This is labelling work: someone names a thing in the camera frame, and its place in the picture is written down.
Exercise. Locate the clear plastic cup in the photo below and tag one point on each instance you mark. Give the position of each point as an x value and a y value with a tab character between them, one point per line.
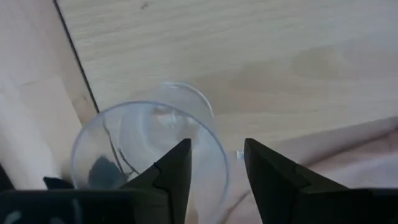
140	130

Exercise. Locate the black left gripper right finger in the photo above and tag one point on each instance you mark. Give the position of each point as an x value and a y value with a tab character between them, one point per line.
270	180

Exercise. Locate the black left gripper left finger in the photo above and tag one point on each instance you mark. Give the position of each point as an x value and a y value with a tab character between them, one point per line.
177	174

